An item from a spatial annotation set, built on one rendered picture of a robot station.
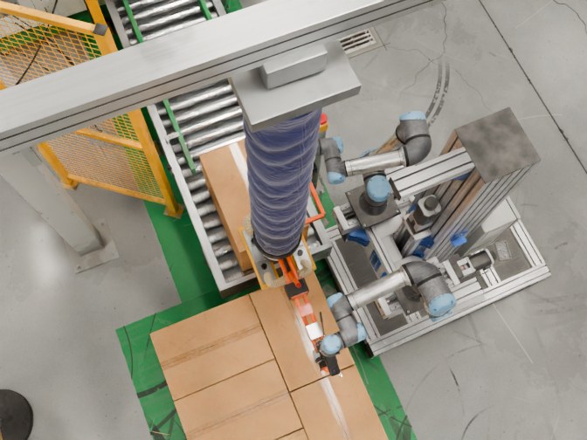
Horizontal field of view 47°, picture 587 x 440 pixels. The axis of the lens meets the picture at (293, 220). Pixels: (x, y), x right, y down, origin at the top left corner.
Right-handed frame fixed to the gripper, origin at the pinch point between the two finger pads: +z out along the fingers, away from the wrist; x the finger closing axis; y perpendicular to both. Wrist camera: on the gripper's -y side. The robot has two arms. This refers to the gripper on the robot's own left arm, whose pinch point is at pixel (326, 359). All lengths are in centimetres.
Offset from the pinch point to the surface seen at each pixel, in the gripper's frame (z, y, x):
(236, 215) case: 29, 90, 13
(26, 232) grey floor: 125, 160, 140
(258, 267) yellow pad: 11, 54, 13
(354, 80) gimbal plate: -163, 47, -13
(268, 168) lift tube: -114, 52, 9
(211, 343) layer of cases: 70, 37, 48
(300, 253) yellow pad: 8, 52, -9
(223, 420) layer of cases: 70, -4, 56
